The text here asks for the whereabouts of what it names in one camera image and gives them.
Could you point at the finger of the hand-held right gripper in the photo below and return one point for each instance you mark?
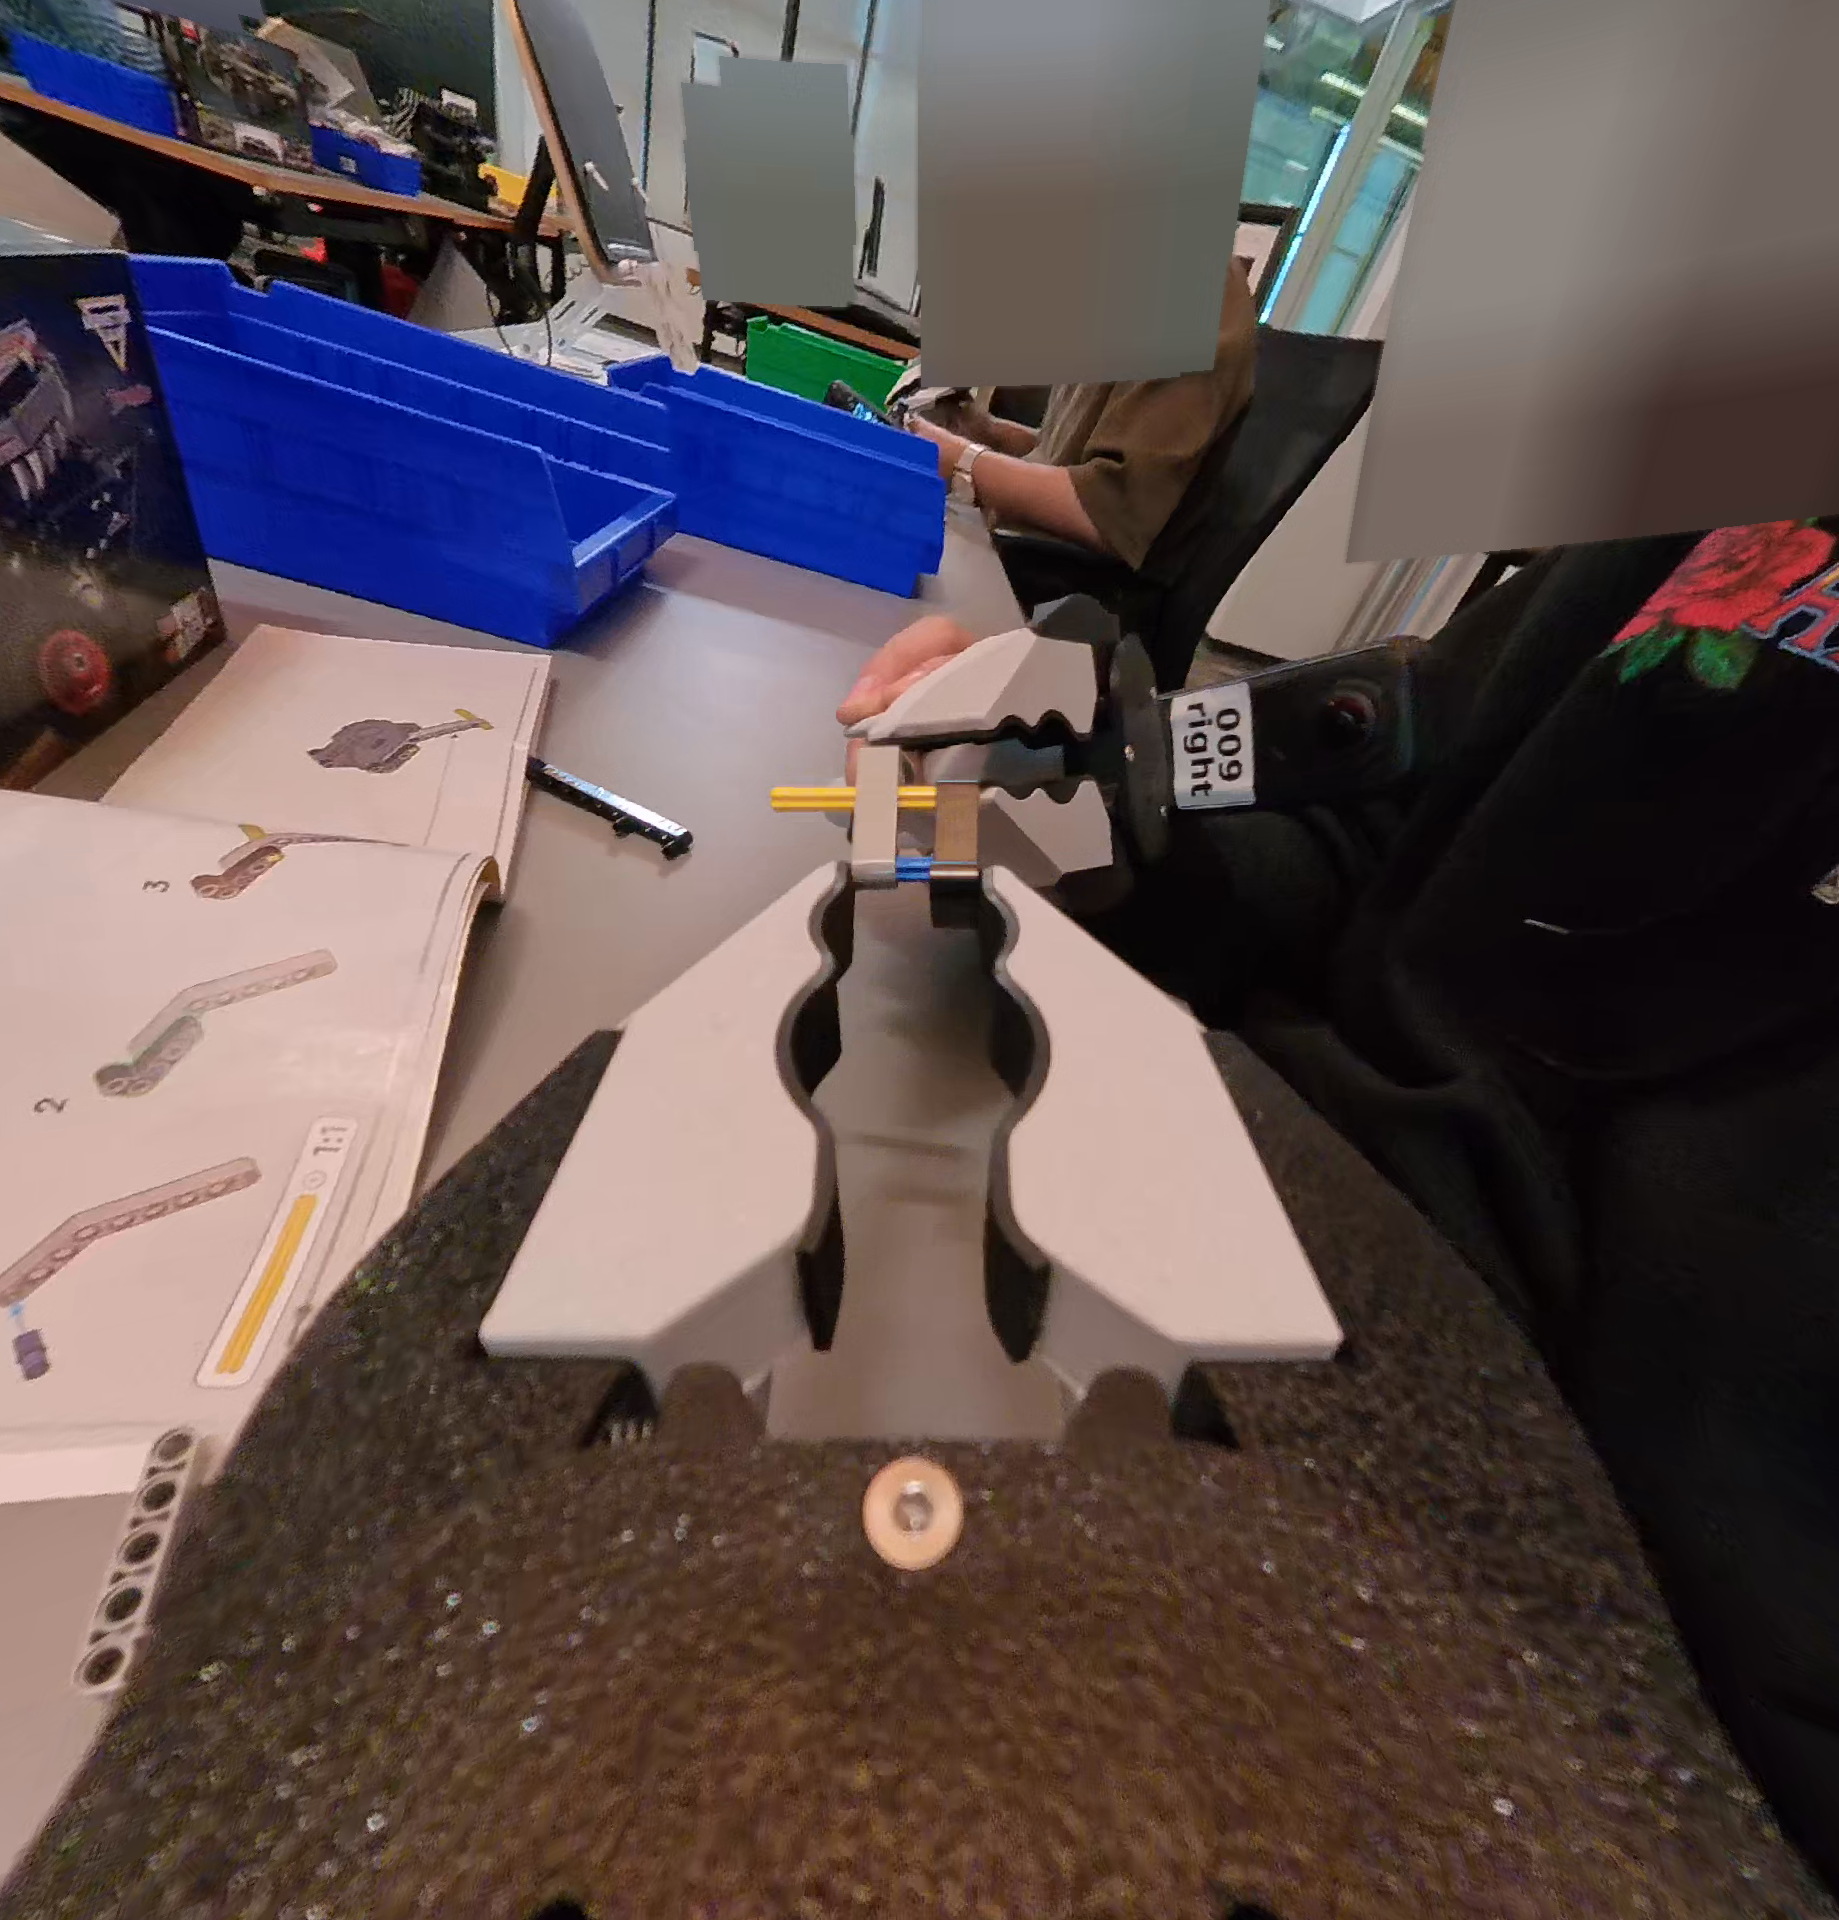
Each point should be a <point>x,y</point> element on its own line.
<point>1062,833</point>
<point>995,682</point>

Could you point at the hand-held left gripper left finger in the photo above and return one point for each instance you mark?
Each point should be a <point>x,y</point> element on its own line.
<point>665,1170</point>

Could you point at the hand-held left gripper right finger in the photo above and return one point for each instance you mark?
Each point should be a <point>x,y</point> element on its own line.
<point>1144,1184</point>

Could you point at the grey toy beam assembly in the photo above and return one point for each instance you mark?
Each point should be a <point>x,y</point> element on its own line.
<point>879,818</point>

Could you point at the another person's forearm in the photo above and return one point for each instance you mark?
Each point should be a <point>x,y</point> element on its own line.
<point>1033,488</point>

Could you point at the person's right forearm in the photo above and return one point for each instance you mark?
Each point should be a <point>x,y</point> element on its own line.
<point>1400,931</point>

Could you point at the grey desk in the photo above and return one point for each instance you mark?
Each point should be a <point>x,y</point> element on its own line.
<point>741,660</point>

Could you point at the blue plastic bin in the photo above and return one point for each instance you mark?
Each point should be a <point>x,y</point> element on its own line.
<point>379,495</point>
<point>335,309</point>
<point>801,480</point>

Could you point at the black office chair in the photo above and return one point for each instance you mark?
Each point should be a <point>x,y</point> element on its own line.
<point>1280,450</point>

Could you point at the green plastic bin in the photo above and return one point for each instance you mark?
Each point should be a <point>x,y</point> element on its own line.
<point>823,360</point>

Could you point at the black toy beam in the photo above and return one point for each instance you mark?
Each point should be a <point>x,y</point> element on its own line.
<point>605,802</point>

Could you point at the person's black printed hoodie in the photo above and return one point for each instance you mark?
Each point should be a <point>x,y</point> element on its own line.
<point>1684,1050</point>

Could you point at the open instruction booklet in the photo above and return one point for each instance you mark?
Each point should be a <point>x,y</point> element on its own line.
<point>185,961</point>

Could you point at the glass partition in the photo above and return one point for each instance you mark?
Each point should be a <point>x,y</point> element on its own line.
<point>1348,181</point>

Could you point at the light grey toy beam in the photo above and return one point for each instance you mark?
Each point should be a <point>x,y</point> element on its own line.
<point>133,1560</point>

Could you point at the black toy vehicle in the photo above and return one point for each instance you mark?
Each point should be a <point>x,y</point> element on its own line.
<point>447,142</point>

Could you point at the small blue storage bin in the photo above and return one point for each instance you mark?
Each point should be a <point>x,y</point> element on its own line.
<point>365,162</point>

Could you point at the dark toy set box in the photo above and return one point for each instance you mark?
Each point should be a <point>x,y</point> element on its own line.
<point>65,495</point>

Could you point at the wooden table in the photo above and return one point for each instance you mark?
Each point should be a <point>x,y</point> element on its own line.
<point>259,158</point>

